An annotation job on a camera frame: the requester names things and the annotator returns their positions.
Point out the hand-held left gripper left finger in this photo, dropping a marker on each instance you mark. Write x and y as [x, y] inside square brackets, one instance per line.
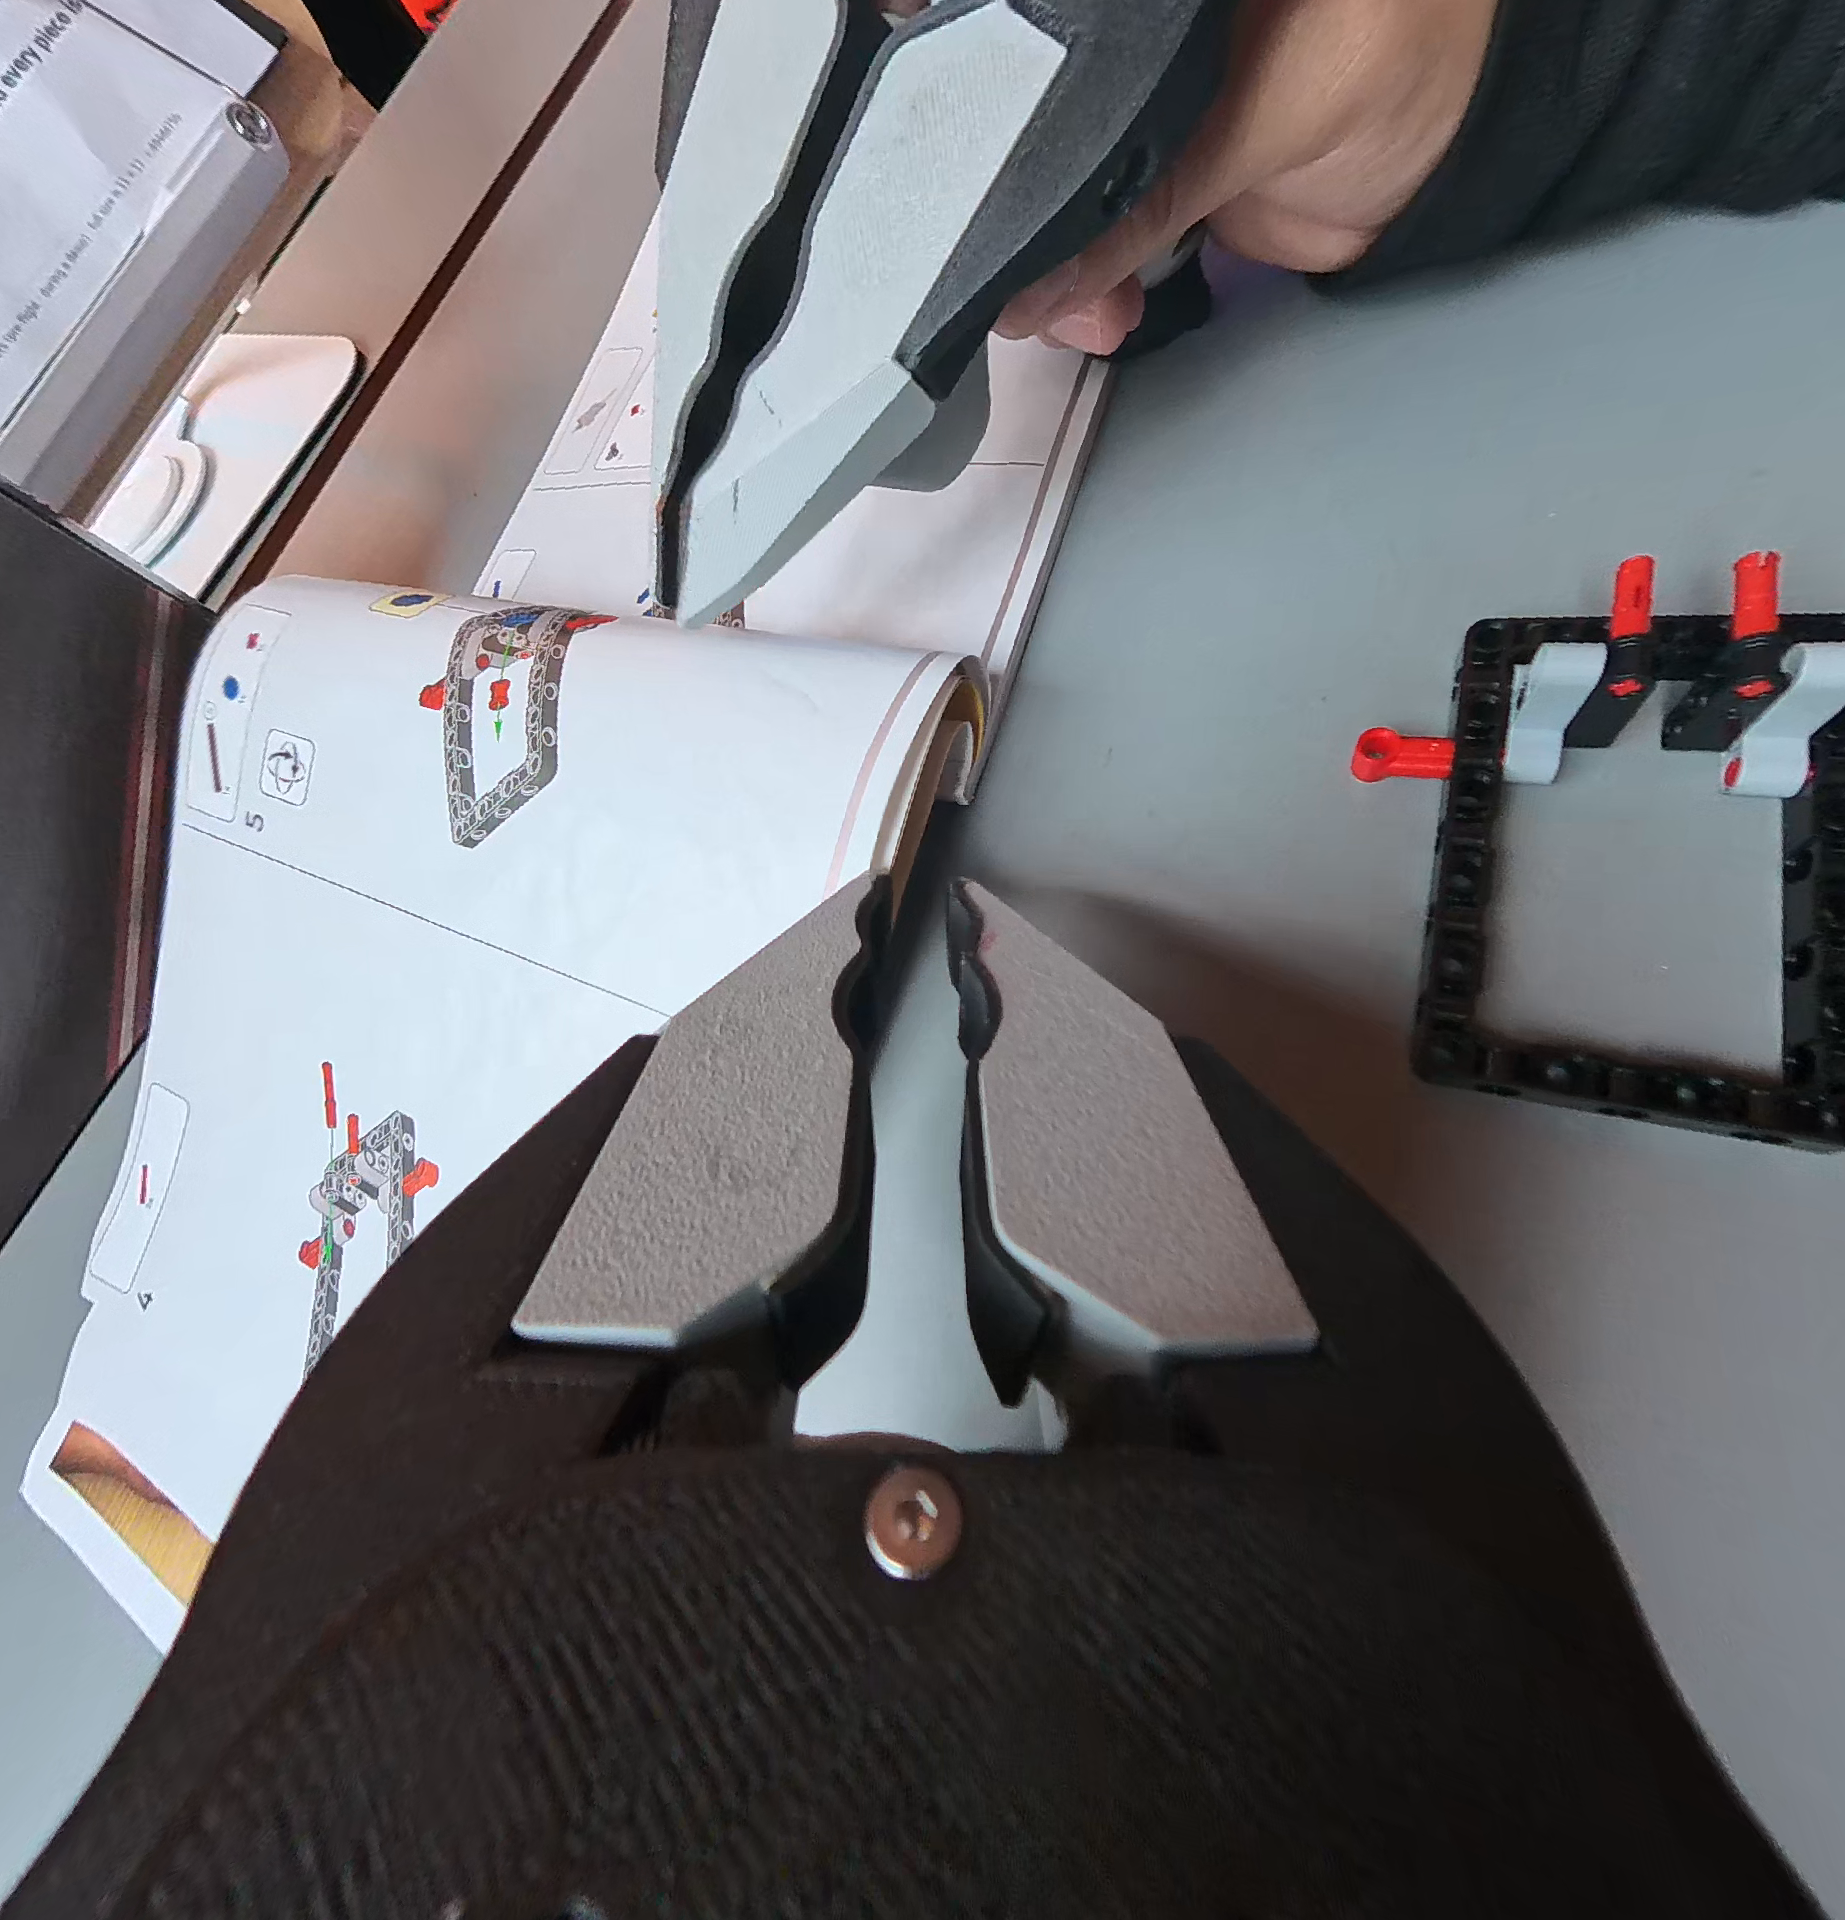
[712, 1186]

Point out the red lego axle pin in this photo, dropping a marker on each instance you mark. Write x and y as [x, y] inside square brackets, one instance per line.
[1756, 600]

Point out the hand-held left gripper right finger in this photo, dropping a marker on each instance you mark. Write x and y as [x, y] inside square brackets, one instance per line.
[1132, 1186]

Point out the person's right hand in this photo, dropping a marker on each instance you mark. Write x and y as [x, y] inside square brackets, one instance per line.
[1313, 136]

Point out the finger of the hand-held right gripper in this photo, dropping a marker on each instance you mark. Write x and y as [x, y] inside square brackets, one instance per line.
[735, 151]
[893, 225]

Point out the lego instruction booklet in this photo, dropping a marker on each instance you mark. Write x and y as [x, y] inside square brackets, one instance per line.
[563, 901]

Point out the lego set box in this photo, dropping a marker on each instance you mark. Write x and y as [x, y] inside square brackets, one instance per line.
[52, 841]

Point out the person's right forearm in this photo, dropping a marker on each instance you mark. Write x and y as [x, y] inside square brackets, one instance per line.
[1658, 121]

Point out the black lego frame assembly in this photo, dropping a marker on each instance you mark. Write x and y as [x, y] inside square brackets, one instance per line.
[1822, 1110]

